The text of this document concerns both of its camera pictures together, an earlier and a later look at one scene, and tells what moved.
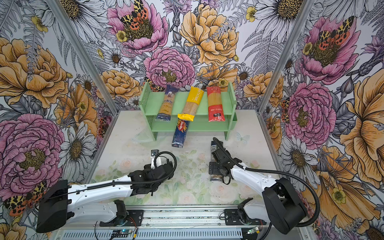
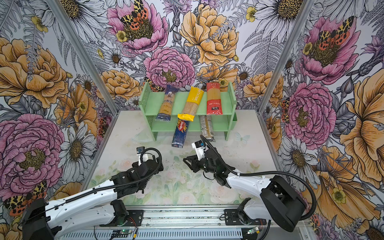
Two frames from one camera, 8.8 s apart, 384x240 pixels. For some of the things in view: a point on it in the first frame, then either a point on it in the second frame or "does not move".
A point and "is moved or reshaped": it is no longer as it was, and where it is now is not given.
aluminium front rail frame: (180, 224) does not move
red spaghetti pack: (215, 109) is moved or reshaped
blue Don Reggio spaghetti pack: (168, 100) does not move
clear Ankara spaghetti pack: (214, 145) is moved or reshaped
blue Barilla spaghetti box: (180, 133) does not move
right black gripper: (213, 168) → (194, 161)
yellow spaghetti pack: (191, 107) does not move
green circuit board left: (123, 233) does not move
